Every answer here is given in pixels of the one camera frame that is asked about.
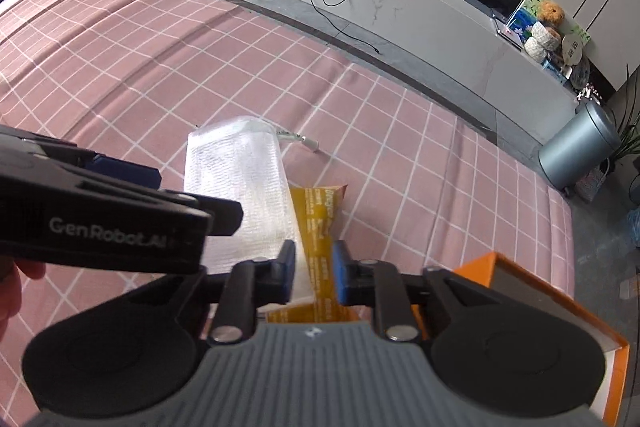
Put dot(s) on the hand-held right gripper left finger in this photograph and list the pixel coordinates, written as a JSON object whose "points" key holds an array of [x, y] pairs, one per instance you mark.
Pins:
{"points": [[287, 269]]}

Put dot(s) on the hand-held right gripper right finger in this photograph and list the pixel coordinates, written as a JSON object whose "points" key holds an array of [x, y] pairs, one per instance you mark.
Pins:
{"points": [[342, 274]]}

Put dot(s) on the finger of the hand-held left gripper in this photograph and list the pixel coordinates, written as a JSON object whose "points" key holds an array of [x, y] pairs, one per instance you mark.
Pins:
{"points": [[130, 174], [220, 217]]}

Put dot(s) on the white packet with yellow label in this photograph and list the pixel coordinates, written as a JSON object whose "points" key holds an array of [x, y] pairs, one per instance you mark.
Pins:
{"points": [[240, 187]]}

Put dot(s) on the orange cardboard box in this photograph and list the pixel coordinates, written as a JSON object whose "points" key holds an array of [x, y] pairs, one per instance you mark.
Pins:
{"points": [[619, 377]]}

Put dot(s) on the person's left hand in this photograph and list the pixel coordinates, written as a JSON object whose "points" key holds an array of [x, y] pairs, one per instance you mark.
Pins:
{"points": [[12, 287]]}

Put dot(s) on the pink checked blanket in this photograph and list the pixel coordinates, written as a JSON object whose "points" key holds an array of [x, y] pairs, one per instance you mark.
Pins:
{"points": [[400, 167]]}

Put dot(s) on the grey metal trash can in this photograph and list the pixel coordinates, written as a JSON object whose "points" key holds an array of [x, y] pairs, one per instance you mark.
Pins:
{"points": [[575, 152]]}

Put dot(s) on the white marble low cabinet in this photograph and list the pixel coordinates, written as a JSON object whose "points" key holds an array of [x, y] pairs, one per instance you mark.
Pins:
{"points": [[425, 17]]}

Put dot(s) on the woven plant pot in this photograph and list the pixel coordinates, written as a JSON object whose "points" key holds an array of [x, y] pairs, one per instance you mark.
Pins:
{"points": [[535, 49], [546, 34]]}

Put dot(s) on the small black white figurine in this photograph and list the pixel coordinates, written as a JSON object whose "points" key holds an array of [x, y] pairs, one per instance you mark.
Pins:
{"points": [[589, 93]]}

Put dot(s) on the long-leaf potted plant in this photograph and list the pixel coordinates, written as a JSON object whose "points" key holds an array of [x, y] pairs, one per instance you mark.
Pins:
{"points": [[627, 132]]}

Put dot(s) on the round white plaque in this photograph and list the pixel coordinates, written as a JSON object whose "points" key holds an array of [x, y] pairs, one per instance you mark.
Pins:
{"points": [[571, 49]]}

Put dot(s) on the orange plush toy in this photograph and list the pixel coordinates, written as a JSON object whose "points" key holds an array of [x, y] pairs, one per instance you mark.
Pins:
{"points": [[550, 12]]}

